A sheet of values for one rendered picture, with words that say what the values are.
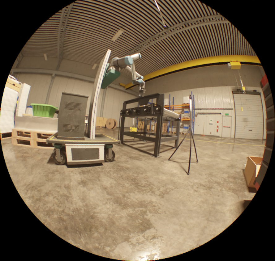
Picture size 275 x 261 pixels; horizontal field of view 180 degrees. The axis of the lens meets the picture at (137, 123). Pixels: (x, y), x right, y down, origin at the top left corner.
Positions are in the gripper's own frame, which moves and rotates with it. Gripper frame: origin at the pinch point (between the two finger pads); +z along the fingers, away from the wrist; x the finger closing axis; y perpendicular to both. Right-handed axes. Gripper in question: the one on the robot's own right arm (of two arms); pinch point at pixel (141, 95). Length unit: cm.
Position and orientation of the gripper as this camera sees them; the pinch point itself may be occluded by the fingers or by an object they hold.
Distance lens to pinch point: 188.7
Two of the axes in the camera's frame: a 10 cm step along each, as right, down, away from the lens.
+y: -7.4, -0.7, -6.7
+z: -0.8, 10.0, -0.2
